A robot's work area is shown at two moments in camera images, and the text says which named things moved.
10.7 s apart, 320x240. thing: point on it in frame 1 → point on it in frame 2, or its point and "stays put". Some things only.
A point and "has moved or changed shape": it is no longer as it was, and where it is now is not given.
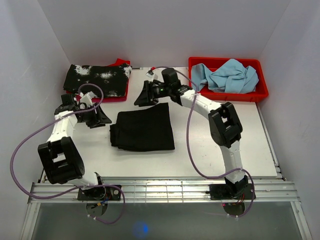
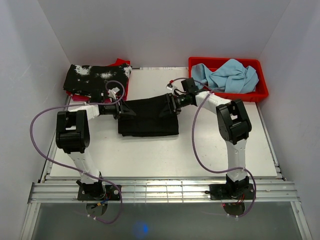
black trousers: [146, 129] has moved or changed shape
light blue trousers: [231, 77] stays put
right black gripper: [146, 93] → [169, 108]
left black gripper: [99, 119] → [119, 110]
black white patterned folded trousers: [113, 78] stays put
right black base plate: [221, 192] stays put
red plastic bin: [261, 91] stays put
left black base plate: [99, 193] stays put
